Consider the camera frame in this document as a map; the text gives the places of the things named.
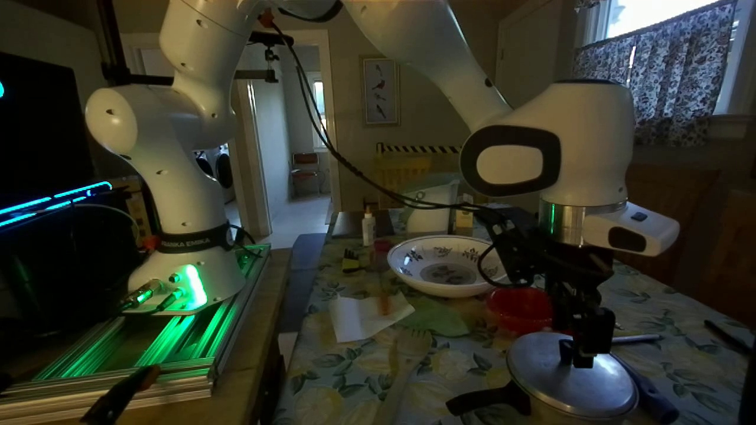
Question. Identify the dark blue marker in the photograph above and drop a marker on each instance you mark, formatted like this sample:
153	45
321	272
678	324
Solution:
653	398

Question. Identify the black pen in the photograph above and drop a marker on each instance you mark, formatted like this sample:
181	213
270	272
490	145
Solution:
728	337

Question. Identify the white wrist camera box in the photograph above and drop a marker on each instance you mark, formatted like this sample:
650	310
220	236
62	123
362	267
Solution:
639	227

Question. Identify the glue bottle with orange tip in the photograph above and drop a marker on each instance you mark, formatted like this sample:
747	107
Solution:
366	227

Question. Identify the lemon print tablecloth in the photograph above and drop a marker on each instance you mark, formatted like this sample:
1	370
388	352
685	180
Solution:
440	362

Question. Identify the aluminium rail base frame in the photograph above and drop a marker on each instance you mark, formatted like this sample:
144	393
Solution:
155	338

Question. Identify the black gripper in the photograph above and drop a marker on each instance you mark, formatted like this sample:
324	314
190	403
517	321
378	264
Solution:
570	272

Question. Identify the silver pot lid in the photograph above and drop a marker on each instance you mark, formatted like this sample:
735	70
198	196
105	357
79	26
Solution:
570	379

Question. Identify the white floral ceramic bowl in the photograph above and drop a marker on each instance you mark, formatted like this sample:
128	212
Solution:
444	264

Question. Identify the silver metal utensil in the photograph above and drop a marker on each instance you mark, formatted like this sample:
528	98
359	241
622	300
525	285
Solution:
639	338

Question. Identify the black monitor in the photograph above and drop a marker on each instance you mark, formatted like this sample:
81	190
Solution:
48	156

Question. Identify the framed bird picture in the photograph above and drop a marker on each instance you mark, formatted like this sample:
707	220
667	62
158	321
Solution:
381	90

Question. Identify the pale green plate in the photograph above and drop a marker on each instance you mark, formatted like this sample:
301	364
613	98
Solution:
440	321

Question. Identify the red plastic cup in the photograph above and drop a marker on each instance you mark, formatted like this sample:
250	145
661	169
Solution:
519	308

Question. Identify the white paper napkin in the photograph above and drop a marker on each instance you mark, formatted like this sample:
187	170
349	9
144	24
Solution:
362	314

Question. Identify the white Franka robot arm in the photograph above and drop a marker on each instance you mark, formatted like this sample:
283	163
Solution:
196	156

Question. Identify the wooden slotted spatula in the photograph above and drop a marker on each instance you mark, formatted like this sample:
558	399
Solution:
393	345

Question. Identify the floral window curtain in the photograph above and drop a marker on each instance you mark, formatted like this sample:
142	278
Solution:
653	78

